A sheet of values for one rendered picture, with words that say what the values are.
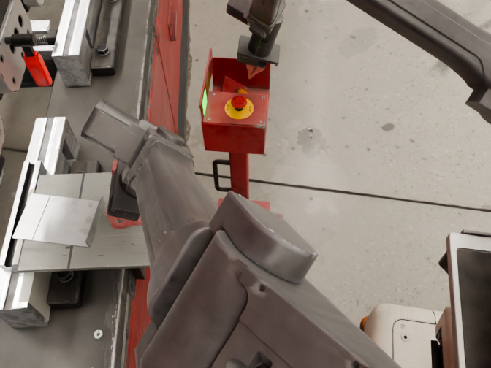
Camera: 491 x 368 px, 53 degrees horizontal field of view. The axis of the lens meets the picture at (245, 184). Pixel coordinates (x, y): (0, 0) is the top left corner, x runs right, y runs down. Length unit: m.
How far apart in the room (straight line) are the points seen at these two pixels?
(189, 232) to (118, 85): 0.95
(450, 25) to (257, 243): 0.49
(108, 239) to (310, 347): 0.65
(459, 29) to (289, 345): 0.53
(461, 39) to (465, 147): 1.68
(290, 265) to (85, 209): 0.66
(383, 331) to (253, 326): 1.34
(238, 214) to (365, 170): 1.90
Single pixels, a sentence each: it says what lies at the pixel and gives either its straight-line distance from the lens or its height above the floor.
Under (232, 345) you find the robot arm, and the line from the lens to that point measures 0.22.
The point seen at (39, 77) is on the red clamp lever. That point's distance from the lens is 0.82.
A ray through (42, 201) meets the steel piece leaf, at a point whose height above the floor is 1.00.
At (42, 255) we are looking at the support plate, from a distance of 0.85.
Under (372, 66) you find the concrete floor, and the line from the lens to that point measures 2.55.
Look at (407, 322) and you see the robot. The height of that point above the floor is 0.28.
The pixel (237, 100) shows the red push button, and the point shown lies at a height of 0.81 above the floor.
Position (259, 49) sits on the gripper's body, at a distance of 1.20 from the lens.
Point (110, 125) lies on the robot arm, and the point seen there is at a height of 1.24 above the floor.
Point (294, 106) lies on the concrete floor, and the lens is 2.31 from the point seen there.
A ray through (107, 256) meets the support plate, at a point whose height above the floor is 1.00.
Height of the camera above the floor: 1.71
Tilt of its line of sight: 57 degrees down
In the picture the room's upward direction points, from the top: 1 degrees counter-clockwise
